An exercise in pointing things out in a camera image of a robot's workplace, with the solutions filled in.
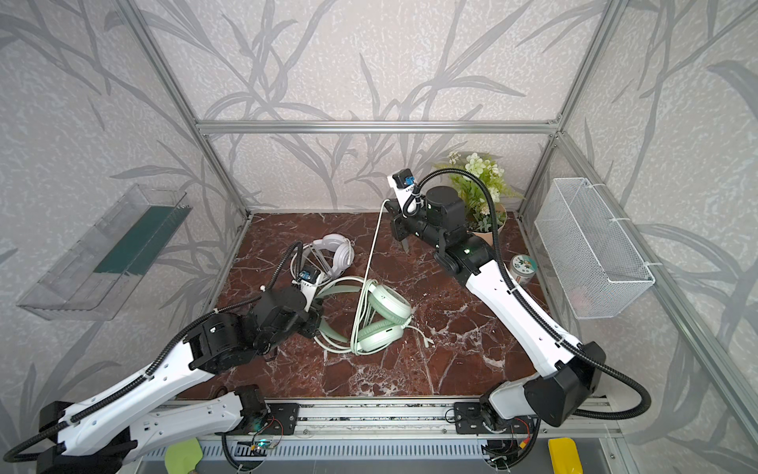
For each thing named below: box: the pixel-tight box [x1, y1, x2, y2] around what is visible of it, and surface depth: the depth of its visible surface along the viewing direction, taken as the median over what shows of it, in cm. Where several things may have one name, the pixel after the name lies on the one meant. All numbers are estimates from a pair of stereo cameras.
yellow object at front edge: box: [547, 437, 584, 474], surface depth 69 cm
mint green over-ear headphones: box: [317, 283, 412, 352], surface depth 62 cm
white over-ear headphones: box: [290, 233, 356, 279], surface depth 99 cm
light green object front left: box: [164, 436, 204, 474], surface depth 69 cm
